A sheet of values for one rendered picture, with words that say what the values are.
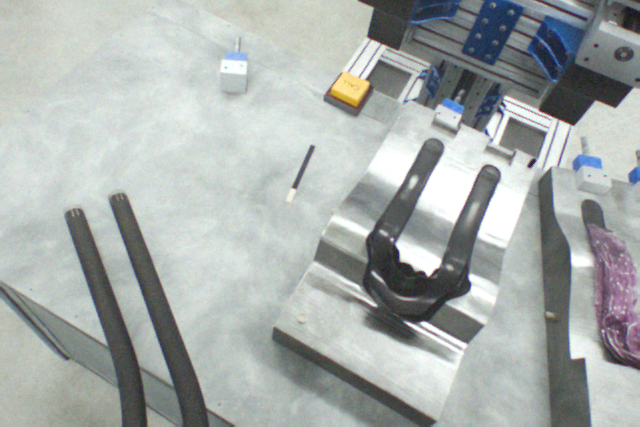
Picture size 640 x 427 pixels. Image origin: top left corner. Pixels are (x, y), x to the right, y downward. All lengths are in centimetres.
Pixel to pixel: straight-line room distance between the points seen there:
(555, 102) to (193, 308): 92
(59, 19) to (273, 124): 167
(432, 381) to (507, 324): 20
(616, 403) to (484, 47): 86
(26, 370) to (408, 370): 122
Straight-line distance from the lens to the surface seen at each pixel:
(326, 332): 81
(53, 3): 270
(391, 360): 82
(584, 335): 94
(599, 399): 87
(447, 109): 111
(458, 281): 83
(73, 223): 95
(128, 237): 89
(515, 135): 206
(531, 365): 96
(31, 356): 180
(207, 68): 118
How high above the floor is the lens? 163
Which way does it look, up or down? 56 degrees down
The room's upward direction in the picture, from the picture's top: 12 degrees clockwise
